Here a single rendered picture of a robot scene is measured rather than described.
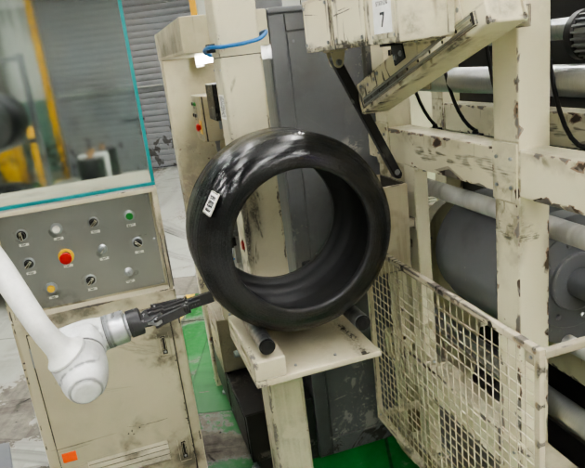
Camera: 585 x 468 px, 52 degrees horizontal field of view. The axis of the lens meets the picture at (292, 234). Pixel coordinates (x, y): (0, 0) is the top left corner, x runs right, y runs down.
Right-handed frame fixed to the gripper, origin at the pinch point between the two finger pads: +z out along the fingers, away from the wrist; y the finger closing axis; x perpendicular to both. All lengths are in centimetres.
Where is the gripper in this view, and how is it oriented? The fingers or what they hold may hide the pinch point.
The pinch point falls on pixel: (200, 300)
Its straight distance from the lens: 169.1
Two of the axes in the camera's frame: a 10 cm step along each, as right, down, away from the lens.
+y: -3.0, -2.4, 9.2
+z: 9.3, -3.1, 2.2
